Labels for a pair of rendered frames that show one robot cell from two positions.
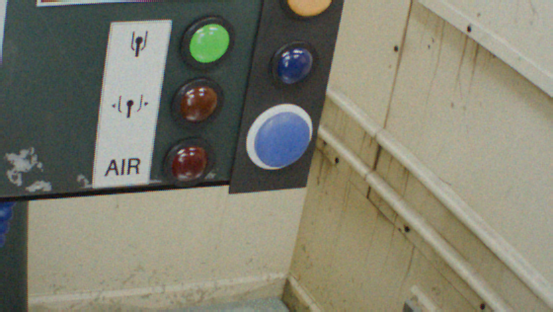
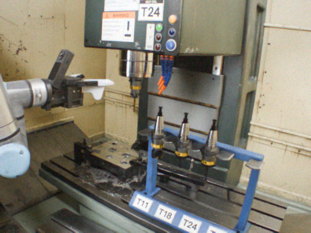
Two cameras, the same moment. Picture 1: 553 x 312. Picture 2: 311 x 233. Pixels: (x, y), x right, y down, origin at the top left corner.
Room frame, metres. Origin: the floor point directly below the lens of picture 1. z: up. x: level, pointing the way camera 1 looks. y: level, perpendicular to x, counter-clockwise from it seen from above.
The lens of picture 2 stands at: (0.07, -0.75, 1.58)
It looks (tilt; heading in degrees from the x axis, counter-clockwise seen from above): 17 degrees down; 65
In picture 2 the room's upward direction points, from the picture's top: 4 degrees clockwise
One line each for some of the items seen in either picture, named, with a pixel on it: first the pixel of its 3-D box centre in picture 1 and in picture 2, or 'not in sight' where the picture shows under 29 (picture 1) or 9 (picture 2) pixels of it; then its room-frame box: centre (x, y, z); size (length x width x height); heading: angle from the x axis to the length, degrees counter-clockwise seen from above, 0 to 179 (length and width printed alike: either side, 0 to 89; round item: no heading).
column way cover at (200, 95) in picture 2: not in sight; (180, 112); (0.86, 0.59, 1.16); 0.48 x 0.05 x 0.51; 121
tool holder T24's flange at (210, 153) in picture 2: not in sight; (210, 151); (0.61, -0.06, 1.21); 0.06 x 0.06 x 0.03
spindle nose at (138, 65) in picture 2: not in sight; (136, 61); (0.48, 0.36, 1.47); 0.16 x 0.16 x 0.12
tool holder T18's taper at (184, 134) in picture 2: not in sight; (184, 131); (0.56, 0.03, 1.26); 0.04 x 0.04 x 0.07
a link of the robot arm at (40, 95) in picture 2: not in sight; (35, 92); (0.06, -0.02, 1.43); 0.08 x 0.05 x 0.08; 117
